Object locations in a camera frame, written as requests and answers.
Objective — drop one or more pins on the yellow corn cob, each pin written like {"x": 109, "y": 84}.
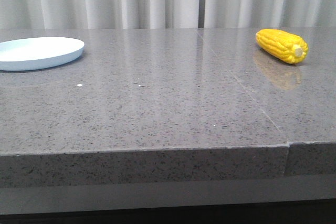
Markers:
{"x": 287, "y": 47}

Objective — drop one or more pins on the light blue round plate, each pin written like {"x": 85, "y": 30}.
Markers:
{"x": 39, "y": 53}

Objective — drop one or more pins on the white pleated curtain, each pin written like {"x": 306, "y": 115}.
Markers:
{"x": 127, "y": 14}

